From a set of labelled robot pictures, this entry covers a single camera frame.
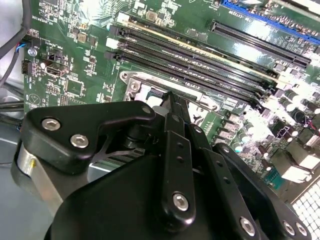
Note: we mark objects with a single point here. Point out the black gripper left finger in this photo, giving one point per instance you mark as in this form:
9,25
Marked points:
60,147

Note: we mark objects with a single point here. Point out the metal socket cover frame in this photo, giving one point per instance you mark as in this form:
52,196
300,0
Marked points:
145,91

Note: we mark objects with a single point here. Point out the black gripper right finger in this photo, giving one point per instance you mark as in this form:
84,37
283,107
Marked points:
250,190

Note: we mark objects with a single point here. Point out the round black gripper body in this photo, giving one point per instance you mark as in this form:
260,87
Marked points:
120,205

